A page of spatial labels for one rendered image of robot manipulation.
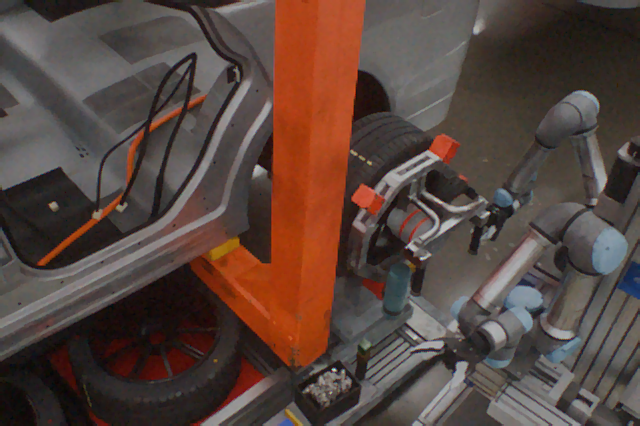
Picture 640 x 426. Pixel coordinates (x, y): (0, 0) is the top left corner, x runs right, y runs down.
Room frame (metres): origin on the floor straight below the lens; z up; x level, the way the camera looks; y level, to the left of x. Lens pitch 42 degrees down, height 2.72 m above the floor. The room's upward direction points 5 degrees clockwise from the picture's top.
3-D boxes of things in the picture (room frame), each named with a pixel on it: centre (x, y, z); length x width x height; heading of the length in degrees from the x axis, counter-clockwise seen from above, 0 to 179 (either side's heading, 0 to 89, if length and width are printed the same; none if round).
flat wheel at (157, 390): (1.69, 0.60, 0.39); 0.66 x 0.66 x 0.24
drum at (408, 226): (1.99, -0.38, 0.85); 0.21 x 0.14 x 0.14; 45
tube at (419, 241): (1.89, -0.35, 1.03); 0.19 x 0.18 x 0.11; 45
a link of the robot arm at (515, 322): (1.25, -0.55, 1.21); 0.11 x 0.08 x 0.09; 128
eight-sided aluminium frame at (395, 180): (2.04, -0.33, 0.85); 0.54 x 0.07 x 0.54; 135
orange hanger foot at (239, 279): (1.87, 0.28, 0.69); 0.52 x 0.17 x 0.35; 45
